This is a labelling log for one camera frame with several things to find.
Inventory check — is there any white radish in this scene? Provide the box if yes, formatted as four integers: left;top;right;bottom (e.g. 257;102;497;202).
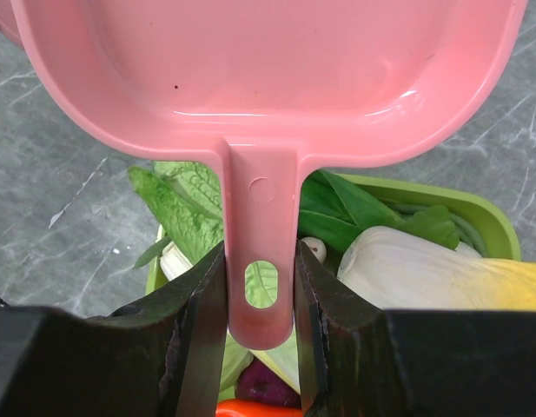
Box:
338;227;536;311

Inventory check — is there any long napa cabbage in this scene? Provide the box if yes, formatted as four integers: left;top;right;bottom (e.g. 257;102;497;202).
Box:
128;161;224;264

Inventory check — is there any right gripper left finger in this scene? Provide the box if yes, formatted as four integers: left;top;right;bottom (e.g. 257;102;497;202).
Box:
0;245;227;416

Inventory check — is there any orange carrot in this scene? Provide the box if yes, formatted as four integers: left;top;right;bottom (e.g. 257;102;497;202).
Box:
215;399;302;417

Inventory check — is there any purple eggplant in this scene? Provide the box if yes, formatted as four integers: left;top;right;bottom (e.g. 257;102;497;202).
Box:
235;359;301;408

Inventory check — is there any pink dustpan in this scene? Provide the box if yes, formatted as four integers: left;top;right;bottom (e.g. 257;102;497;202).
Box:
0;0;526;349

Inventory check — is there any light green lettuce leaf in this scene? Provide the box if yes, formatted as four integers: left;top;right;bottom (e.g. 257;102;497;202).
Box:
394;205;460;249

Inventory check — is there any green square tray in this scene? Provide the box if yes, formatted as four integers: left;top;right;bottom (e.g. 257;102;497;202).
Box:
143;173;523;296

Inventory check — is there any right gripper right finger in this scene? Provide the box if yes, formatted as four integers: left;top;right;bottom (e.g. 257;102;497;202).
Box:
294;243;536;416

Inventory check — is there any dark green leafy vegetable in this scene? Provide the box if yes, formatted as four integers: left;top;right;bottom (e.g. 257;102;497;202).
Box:
298;169;404;253

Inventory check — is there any small white garlic bulb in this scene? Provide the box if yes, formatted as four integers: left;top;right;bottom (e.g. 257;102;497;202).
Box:
301;236;327;263

